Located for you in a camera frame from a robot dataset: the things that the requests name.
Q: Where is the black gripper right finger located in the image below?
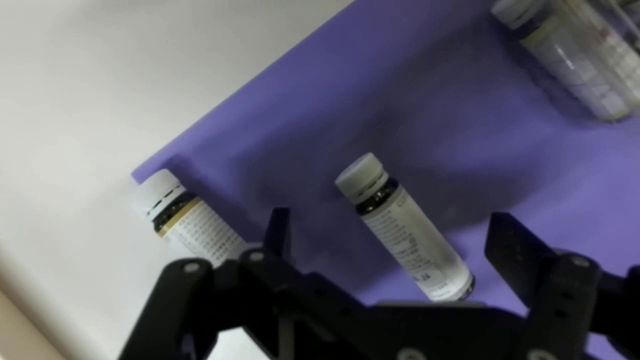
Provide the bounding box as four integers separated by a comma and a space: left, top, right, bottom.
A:
483, 211, 640, 360

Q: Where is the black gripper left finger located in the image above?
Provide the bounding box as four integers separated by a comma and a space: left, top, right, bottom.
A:
118, 207, 360, 360

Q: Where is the white-capped bottle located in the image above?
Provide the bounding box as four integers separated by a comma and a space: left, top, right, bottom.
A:
333, 152, 473, 301

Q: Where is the white-capped bottle placemat edge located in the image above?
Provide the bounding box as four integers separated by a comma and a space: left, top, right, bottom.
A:
138, 170, 245, 266

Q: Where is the purple placemat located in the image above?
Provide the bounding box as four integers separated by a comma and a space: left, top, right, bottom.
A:
134, 0, 640, 309

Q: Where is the bottle in clear container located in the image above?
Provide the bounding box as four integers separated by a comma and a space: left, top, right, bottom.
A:
489, 0, 640, 122

